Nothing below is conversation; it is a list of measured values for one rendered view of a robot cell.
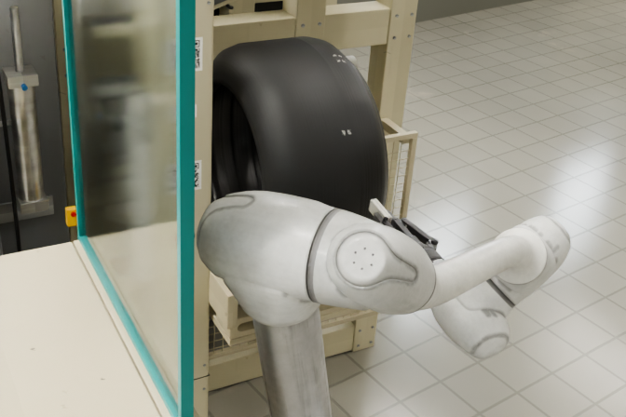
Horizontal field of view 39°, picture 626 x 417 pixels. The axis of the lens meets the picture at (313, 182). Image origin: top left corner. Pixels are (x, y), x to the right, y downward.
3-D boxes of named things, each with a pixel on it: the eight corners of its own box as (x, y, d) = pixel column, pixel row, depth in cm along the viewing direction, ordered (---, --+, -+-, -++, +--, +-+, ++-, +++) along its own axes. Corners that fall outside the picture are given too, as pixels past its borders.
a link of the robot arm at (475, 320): (439, 320, 176) (488, 275, 175) (484, 376, 165) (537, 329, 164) (415, 301, 168) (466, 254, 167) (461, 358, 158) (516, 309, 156)
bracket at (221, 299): (226, 329, 211) (227, 296, 206) (170, 246, 242) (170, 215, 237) (239, 327, 213) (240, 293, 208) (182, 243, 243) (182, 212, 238)
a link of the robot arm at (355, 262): (449, 242, 123) (360, 221, 129) (418, 216, 107) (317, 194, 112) (425, 334, 121) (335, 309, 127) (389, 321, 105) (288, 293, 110)
